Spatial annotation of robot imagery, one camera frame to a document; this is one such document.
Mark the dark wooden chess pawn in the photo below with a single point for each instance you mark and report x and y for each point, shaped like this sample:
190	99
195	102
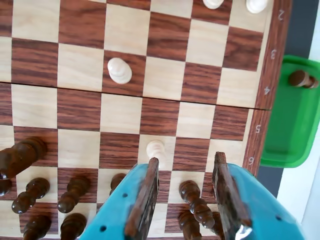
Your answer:
297	78
37	187
5	187
191	191
77	186
117	182

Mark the wooden folding chessboard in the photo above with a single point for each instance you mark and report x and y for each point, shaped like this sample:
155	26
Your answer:
75	107

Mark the dark wooden chess king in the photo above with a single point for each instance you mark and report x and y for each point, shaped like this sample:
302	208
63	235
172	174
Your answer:
73	225

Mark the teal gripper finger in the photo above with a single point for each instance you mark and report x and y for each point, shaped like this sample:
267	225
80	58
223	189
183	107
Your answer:
255	212
117	212

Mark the light wooden chess pawn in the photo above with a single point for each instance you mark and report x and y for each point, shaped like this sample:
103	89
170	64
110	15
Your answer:
119	71
213	3
155	148
257	5

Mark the green plastic container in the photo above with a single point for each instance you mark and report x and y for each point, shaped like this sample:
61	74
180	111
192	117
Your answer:
282	130

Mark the dark wooden chess bishop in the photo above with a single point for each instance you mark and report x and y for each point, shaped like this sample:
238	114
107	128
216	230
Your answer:
37	226

